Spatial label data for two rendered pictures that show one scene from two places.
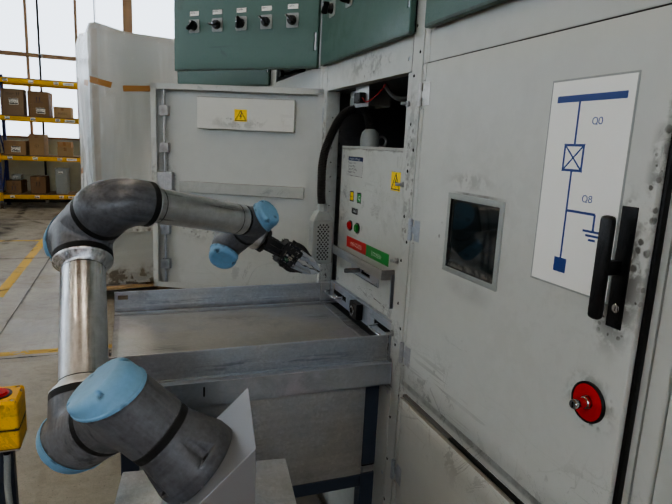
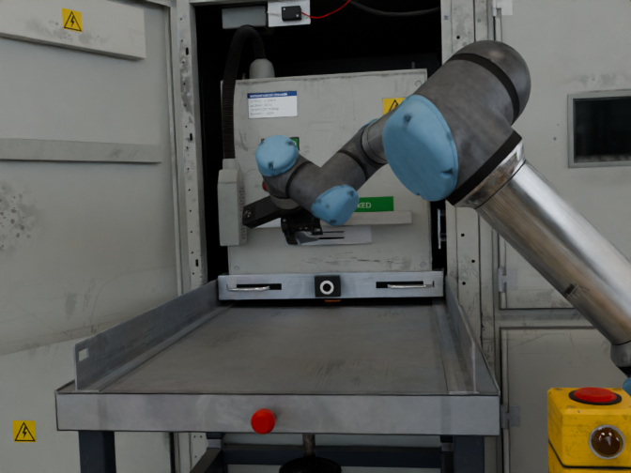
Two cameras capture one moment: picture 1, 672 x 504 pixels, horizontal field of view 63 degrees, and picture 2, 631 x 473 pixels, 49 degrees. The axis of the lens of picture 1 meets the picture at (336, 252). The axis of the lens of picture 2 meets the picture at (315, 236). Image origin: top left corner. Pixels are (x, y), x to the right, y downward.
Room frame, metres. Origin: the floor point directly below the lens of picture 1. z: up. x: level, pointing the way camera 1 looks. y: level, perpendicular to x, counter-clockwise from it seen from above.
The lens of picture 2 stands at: (0.87, 1.36, 1.12)
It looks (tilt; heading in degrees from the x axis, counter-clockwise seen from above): 4 degrees down; 299
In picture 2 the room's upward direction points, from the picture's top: 2 degrees counter-clockwise
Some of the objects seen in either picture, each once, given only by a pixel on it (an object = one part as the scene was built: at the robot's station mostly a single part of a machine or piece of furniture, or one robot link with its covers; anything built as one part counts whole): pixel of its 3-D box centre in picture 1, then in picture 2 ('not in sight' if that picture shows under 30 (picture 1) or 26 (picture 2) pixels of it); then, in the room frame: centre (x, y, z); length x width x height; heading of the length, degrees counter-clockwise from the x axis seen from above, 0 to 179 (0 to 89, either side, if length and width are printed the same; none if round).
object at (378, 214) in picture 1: (366, 229); (325, 179); (1.64, -0.09, 1.15); 0.48 x 0.01 x 0.48; 21
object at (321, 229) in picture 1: (321, 236); (232, 207); (1.81, 0.05, 1.09); 0.08 x 0.05 x 0.17; 111
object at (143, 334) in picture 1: (238, 342); (305, 354); (1.50, 0.27, 0.82); 0.68 x 0.62 x 0.06; 111
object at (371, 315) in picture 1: (366, 309); (329, 284); (1.64, -0.10, 0.89); 0.54 x 0.05 x 0.06; 21
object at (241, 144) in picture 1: (238, 192); (64, 156); (2.00, 0.37, 1.21); 0.63 x 0.07 x 0.74; 84
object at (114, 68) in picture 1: (149, 164); not in sight; (5.17, 1.79, 1.14); 1.20 x 0.90 x 2.28; 122
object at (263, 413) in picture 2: not in sight; (264, 419); (1.37, 0.61, 0.82); 0.04 x 0.03 x 0.03; 111
